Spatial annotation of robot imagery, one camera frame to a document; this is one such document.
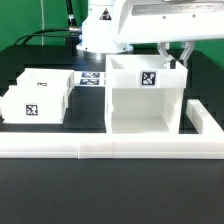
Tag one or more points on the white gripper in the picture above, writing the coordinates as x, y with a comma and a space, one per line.
154, 21

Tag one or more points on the white drawer cabinet frame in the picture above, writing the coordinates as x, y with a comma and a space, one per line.
143, 94

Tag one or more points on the white front drawer box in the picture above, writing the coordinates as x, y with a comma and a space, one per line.
38, 105

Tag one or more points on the white drawer box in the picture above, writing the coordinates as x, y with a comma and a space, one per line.
38, 105
51, 78

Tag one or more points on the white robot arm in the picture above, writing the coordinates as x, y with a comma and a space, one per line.
96, 38

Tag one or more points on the white rear drawer box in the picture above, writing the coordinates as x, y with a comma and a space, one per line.
51, 78

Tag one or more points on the white fiducial marker sheet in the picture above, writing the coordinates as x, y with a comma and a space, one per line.
89, 78

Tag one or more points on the white L-shaped fence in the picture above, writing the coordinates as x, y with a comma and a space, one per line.
206, 143

